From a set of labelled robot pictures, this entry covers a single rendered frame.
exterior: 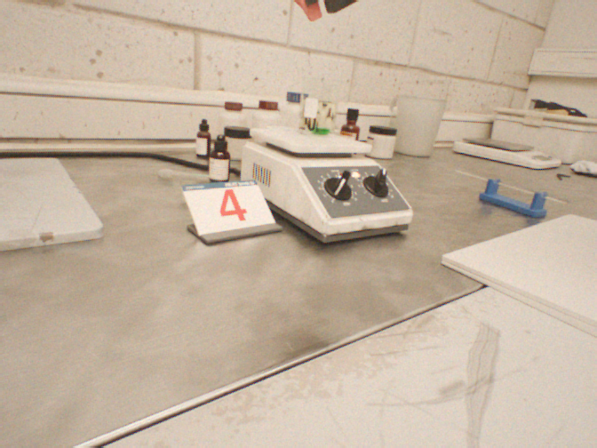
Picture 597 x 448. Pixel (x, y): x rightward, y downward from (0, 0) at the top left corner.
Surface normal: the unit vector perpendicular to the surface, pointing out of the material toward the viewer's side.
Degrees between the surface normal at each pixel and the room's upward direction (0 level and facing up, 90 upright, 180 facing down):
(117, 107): 90
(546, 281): 2
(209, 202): 40
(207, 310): 0
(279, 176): 90
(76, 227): 0
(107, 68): 90
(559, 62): 90
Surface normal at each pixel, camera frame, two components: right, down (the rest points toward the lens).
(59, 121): 0.59, 0.33
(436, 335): 0.11, -0.93
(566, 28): -0.80, 0.11
